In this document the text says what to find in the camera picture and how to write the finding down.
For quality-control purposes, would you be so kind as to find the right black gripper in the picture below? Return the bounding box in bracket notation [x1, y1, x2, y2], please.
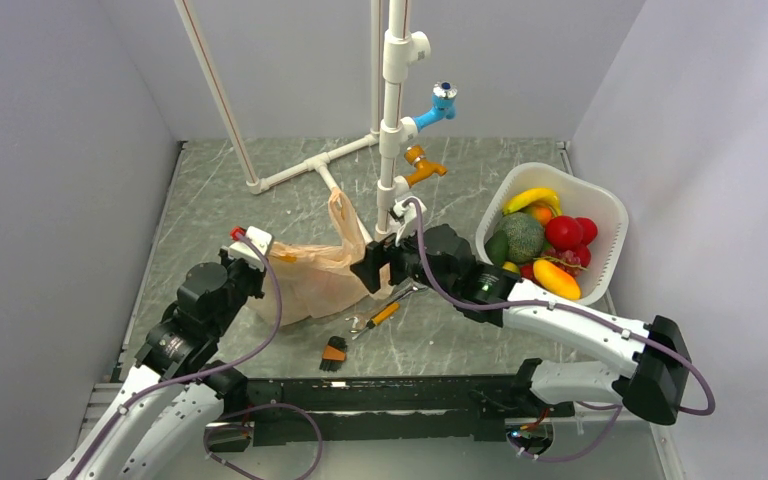
[349, 218, 457, 299]

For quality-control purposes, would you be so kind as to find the orange plastic bag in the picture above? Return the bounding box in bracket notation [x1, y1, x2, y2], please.
[268, 187, 393, 326]

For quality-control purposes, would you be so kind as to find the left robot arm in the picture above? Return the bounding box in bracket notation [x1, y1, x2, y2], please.
[51, 239, 277, 479]

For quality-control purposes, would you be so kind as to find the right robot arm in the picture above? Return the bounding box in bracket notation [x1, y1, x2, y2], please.
[351, 225, 692, 425]

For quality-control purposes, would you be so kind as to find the green fake avocado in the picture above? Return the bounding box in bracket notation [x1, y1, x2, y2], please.
[484, 230, 509, 267]

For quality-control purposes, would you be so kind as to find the yellow fake lemon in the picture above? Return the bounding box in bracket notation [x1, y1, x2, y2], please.
[502, 261, 521, 275]

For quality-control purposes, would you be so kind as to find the green fake melon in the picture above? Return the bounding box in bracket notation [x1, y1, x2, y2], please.
[496, 212, 545, 265]

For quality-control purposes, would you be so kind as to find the fake orange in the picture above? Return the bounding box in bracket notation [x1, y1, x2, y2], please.
[525, 203, 555, 227]

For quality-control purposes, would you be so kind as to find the yellow fake banana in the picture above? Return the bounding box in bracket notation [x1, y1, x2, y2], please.
[501, 187, 563, 216]

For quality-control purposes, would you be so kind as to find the yellow fake mango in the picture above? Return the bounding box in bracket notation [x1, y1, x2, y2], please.
[532, 259, 582, 300]

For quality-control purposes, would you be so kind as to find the red fake apple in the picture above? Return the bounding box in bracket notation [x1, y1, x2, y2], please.
[545, 215, 582, 250]

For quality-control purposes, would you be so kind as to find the red fake tomato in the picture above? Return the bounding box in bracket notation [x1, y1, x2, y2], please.
[575, 217, 599, 245]

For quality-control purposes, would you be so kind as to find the silver combination wrench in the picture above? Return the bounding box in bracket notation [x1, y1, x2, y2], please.
[350, 283, 427, 338]

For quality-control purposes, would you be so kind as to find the orange tap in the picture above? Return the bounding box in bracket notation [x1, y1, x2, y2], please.
[404, 145, 448, 187]

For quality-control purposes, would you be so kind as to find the black orange hex key set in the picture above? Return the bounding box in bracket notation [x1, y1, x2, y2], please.
[319, 336, 348, 372]

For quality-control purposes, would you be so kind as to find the blue tap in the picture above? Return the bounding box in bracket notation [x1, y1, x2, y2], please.
[413, 81, 458, 131]

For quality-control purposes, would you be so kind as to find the white PVC pipe stand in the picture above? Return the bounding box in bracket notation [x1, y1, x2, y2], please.
[176, 1, 432, 240]

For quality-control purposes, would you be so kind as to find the white plastic basket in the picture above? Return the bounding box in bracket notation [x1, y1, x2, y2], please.
[475, 163, 629, 305]

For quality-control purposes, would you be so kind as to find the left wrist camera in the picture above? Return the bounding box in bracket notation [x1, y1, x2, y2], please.
[227, 226, 274, 268]

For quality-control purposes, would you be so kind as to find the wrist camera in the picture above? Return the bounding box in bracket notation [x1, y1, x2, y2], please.
[227, 226, 274, 268]
[388, 194, 426, 245]

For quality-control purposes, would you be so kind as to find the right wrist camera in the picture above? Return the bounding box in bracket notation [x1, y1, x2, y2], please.
[388, 194, 426, 245]

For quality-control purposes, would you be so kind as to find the orange handled screwdriver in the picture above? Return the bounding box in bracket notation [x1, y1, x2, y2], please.
[352, 302, 400, 340]

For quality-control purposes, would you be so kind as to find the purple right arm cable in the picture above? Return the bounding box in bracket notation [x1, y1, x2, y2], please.
[403, 197, 717, 464]

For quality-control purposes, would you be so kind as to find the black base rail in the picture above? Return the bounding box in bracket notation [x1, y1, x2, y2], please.
[210, 374, 575, 452]

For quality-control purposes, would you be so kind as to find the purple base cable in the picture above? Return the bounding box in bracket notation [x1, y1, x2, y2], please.
[202, 401, 324, 480]

